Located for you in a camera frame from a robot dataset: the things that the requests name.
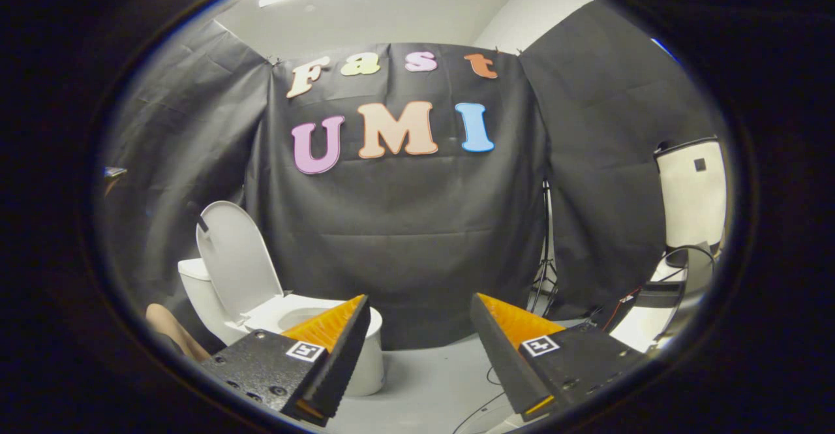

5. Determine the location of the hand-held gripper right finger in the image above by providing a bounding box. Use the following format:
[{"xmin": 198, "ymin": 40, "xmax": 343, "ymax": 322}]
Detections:
[{"xmin": 469, "ymin": 292, "xmax": 651, "ymax": 423}]

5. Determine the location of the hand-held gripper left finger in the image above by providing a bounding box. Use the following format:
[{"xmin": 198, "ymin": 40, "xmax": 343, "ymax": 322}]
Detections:
[{"xmin": 201, "ymin": 294, "xmax": 371, "ymax": 428}]

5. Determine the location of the white toilet lid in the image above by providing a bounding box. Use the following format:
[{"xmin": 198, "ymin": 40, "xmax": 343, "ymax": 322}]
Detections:
[{"xmin": 196, "ymin": 200, "xmax": 285, "ymax": 320}]

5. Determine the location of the white toilet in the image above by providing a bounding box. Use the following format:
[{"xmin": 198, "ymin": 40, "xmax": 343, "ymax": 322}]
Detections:
[{"xmin": 177, "ymin": 258, "xmax": 386, "ymax": 397}]

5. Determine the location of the black light stand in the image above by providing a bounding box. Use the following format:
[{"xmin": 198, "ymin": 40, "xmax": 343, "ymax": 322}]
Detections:
[{"xmin": 527, "ymin": 179, "xmax": 559, "ymax": 315}]

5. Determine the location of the black backdrop cloth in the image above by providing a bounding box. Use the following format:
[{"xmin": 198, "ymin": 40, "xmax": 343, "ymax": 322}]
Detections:
[{"xmin": 98, "ymin": 0, "xmax": 721, "ymax": 351}]

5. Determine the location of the white rounded equipment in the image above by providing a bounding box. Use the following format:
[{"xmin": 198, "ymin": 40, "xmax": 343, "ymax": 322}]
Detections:
[{"xmin": 610, "ymin": 245, "xmax": 718, "ymax": 354}]

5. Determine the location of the person's leg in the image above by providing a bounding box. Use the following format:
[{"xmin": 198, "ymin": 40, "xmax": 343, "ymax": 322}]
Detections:
[{"xmin": 145, "ymin": 303, "xmax": 211, "ymax": 362}]

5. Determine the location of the white studio softbox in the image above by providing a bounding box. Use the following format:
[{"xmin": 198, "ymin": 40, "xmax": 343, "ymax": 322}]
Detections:
[{"xmin": 654, "ymin": 137, "xmax": 727, "ymax": 258}]

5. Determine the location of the black floor cable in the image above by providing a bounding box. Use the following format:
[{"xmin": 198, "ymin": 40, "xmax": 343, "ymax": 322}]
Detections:
[{"xmin": 452, "ymin": 365, "xmax": 523, "ymax": 434}]

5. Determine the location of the red cable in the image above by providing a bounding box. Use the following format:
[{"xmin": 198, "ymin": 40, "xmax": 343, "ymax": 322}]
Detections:
[{"xmin": 600, "ymin": 287, "xmax": 643, "ymax": 332}]

